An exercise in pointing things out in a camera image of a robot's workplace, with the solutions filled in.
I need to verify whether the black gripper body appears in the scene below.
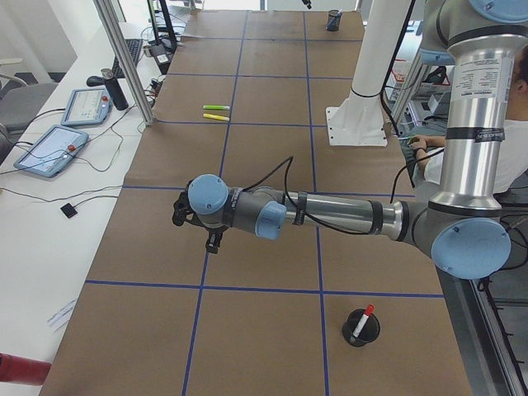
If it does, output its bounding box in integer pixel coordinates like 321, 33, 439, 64
199, 218, 229, 240

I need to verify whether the red capped white marker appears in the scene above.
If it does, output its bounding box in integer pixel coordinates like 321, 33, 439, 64
349, 304, 375, 343

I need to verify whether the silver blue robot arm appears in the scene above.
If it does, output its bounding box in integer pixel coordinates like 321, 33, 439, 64
172, 1, 527, 279

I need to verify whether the yellow highlighter marker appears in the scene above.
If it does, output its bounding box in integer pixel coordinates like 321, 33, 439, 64
203, 113, 230, 122

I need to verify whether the green highlighter marker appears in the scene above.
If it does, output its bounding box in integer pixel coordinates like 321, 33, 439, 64
202, 105, 231, 111

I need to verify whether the small black square device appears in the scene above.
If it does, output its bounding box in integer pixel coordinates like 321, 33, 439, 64
60, 203, 78, 219

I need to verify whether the black water bottle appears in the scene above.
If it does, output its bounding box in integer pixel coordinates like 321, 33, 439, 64
101, 68, 129, 111

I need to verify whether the far black mesh cup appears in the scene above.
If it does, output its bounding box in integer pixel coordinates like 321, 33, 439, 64
342, 304, 380, 347

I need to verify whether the black mesh cup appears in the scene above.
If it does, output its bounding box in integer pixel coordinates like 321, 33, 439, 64
342, 304, 380, 347
324, 9, 343, 33

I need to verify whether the near teach pendant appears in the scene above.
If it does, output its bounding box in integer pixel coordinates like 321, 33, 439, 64
13, 125, 89, 178

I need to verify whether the teach pendant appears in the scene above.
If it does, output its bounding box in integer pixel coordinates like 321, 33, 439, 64
61, 87, 112, 127
13, 125, 89, 178

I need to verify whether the far teach pendant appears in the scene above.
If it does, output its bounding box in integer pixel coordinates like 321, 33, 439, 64
61, 87, 112, 127

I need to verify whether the black keyboard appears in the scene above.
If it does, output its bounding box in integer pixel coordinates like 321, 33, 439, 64
110, 37, 144, 81

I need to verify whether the red fire extinguisher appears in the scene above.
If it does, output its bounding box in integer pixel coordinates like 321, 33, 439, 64
0, 353, 51, 385

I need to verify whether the near black mesh cup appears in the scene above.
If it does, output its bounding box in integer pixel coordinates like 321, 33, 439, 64
324, 9, 343, 33

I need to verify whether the seated person white shirt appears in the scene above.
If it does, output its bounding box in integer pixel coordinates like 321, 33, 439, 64
409, 39, 527, 212

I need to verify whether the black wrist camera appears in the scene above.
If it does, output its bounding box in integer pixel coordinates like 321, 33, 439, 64
172, 191, 194, 227

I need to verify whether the white pedestal column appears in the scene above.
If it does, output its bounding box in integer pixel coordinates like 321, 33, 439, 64
326, 0, 413, 147

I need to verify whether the aluminium frame post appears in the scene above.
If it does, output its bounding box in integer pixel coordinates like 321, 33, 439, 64
93, 0, 154, 126

